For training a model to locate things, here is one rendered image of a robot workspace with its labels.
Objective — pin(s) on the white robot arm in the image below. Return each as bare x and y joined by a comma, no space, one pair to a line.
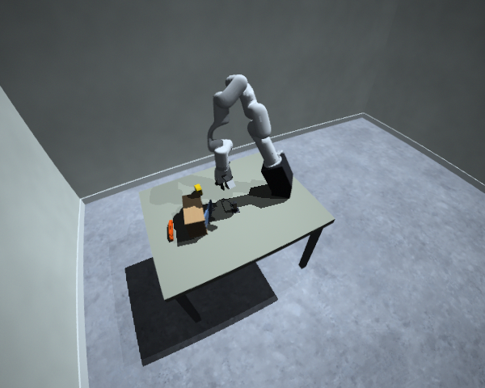
259,128

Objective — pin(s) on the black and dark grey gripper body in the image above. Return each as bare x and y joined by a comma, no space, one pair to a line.
218,175

